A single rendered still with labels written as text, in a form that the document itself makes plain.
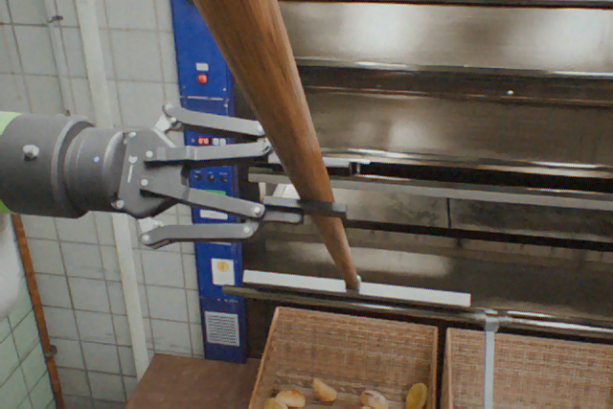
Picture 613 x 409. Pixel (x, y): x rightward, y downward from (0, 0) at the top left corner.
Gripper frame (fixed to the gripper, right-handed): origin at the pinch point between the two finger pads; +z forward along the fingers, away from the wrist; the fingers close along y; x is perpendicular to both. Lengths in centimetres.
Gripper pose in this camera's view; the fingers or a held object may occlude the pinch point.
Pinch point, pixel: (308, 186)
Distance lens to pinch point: 52.9
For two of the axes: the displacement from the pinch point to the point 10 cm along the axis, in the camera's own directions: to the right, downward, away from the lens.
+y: -1.1, 9.7, -2.2
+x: -1.1, -2.4, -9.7
